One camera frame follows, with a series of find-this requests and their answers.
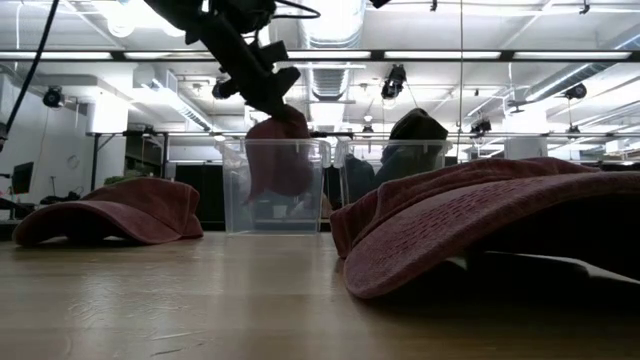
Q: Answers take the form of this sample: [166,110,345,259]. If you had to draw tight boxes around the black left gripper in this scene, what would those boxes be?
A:
[196,14,295,119]

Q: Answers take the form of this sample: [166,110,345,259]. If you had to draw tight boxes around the maroon baseball cap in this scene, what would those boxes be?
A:
[12,176,205,248]
[244,104,314,202]
[329,156,640,301]

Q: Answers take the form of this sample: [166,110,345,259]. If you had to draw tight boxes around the dark green baseball cap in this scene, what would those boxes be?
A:
[378,107,450,190]
[342,153,377,204]

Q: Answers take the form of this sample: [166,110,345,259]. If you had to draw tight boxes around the clear plastic bin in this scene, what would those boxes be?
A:
[214,138,333,236]
[333,139,454,207]

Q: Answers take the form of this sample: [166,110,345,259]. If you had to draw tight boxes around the black computer monitor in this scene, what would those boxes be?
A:
[10,160,36,196]

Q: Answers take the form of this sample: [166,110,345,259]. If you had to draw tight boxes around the silver ceiling air duct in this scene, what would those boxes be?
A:
[298,0,369,104]

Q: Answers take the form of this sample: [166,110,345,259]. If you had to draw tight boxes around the black hanging ceiling camera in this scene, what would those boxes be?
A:
[41,86,67,110]
[563,82,589,101]
[380,64,408,101]

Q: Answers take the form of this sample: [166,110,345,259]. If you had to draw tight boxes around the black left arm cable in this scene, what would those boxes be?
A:
[0,0,62,152]

